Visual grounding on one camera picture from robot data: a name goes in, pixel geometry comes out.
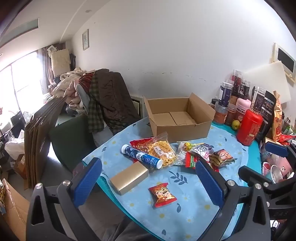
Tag steel cup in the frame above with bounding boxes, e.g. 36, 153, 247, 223
269, 164, 284, 183

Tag red canister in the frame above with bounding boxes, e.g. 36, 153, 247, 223
236, 109, 263, 146

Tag black pouch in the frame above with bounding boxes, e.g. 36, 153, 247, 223
254, 90, 277, 144

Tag framed wall picture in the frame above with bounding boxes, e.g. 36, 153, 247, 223
82, 29, 89, 51

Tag red spice jar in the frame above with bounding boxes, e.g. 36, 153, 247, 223
225, 103, 237, 127

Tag framed chalkboard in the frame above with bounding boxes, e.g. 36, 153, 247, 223
269, 42, 296, 82

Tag large cardboard box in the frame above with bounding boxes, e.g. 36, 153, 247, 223
0, 178, 30, 241

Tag purple label clear jar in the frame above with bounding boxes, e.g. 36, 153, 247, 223
218, 82, 234, 107

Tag dark red label jar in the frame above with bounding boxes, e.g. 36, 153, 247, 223
232, 70, 242, 98

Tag orange spice jar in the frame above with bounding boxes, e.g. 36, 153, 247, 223
214, 101, 230, 126

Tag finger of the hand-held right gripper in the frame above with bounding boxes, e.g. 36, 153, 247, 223
239, 166, 296, 204
265, 140, 296, 160

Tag curtain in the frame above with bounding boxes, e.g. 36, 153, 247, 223
38, 43, 66, 93

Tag pink lid jar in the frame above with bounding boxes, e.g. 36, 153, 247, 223
236, 98, 252, 123

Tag person's grey trousers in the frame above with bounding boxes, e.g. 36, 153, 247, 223
102, 217, 162, 241

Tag blue tablet tube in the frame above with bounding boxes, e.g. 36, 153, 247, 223
121, 144, 163, 169

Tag red striped garment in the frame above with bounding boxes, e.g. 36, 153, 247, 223
78, 73, 94, 92

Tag black label clear jar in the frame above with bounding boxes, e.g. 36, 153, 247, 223
251, 86, 270, 114

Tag beige leaning panel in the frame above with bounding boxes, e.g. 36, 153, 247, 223
50, 48, 70, 76

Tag pink panda cup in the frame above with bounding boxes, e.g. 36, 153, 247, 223
276, 155, 292, 179

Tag dark red snack packet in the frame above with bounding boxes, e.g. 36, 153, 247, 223
209, 149, 236, 167

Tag pile of clothes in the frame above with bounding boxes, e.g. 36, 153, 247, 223
50, 67, 96, 114

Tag white plastic bag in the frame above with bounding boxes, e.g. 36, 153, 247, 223
5, 137, 25, 160

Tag purple silver snack packet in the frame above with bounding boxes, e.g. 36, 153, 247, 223
190, 143, 215, 160

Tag clear jar with patterned label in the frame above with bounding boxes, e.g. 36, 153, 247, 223
239, 79, 251, 100

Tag brown jacket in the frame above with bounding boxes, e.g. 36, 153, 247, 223
94, 69, 141, 135

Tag red yellow snack bag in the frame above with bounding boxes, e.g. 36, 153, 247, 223
272, 91, 284, 142

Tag dark green sofa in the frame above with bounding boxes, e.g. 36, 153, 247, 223
49, 115, 97, 172

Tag plaid shirt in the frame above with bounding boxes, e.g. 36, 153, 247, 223
87, 74, 104, 133

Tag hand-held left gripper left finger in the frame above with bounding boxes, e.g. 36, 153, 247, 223
26, 158, 102, 241

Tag stack of flattened cardboard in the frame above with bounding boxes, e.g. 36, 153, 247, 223
24, 96, 66, 190

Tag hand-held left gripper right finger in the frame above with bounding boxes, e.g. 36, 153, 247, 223
195, 159, 271, 241

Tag small gold box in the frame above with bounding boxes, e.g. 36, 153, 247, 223
110, 161, 149, 195

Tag yellow green lollipop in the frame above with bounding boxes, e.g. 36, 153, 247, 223
177, 141, 205, 151

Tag window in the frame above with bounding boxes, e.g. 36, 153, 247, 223
0, 52, 44, 112

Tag small red snack packet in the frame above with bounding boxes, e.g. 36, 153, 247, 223
148, 183, 177, 208

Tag clear waffle snack bag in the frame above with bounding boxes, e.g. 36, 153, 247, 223
142, 132, 180, 168

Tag red green sachet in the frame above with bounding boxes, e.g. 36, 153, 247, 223
184, 152, 201, 168

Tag white board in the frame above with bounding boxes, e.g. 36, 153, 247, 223
243, 61, 292, 105

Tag white framed panel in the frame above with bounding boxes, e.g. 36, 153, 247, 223
131, 94, 145, 118

